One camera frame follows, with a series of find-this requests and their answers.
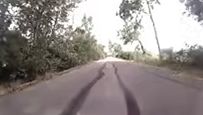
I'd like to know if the row of trees and bushes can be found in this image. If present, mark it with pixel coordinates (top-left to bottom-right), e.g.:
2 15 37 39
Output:
0 0 109 85
108 34 203 76

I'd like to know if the grey asphalt road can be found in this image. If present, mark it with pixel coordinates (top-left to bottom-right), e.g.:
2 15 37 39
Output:
0 53 203 115

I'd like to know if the dirt verge with leaves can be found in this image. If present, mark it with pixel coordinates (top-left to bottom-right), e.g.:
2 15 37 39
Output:
0 63 92 100
126 54 203 91

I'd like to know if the tall thin tree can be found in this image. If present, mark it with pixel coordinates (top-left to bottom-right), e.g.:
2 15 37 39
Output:
116 0 165 62

